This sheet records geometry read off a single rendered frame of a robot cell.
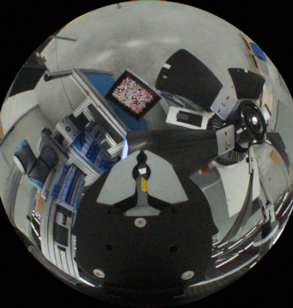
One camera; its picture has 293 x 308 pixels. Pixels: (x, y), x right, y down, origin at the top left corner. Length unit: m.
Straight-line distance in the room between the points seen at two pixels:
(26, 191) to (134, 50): 2.26
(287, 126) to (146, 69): 5.70
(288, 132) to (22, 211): 7.42
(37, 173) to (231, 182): 0.92
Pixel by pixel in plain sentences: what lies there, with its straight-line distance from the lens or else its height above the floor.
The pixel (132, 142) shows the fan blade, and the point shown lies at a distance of 0.26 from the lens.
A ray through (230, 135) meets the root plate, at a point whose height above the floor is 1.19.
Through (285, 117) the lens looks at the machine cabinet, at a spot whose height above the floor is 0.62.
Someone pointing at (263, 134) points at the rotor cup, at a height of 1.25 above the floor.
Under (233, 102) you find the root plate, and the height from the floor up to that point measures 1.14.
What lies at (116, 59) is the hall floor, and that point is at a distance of 1.43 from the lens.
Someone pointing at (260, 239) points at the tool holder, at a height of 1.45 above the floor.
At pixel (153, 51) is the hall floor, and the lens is 1.43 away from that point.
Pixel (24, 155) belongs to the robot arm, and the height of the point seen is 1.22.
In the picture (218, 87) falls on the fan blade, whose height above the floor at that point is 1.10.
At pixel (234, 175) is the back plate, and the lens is 0.56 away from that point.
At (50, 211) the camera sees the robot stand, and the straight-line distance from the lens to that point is 0.76.
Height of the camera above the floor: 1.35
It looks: 48 degrees down
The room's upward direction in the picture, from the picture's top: 175 degrees clockwise
